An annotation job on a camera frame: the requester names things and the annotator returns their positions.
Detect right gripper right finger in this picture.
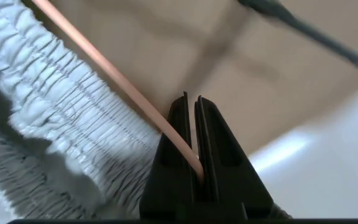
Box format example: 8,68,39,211
194,95,275,219

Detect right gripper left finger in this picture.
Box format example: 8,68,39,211
139,91,203,220

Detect pink clothes hanger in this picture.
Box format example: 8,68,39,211
31,0,205,181

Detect pale grey shorts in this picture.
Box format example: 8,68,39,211
0,0,293,220

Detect black clothes rack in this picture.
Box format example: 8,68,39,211
237,0,358,77

